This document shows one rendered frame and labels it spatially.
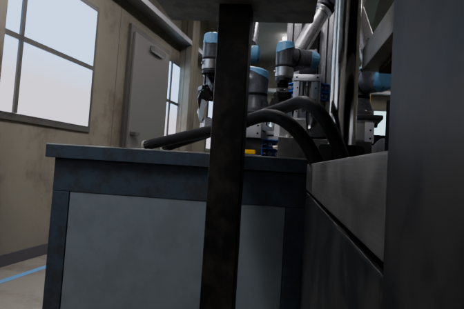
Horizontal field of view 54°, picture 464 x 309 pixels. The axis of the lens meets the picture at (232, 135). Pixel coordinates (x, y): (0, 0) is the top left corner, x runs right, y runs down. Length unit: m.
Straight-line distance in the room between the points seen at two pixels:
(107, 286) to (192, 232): 0.27
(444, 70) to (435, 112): 0.02
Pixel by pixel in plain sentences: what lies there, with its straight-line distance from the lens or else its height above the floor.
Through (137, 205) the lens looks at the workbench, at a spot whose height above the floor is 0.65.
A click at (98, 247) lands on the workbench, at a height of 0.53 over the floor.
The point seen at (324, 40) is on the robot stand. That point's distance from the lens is 2.47.
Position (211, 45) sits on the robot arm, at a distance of 1.83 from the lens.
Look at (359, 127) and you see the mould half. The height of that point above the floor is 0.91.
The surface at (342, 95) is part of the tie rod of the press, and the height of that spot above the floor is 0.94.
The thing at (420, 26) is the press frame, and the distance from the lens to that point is 0.21.
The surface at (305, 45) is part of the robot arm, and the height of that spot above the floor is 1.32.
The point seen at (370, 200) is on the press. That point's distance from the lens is 0.29.
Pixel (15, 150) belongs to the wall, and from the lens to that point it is 3.45.
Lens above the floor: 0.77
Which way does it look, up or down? 4 degrees up
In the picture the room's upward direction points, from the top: 4 degrees clockwise
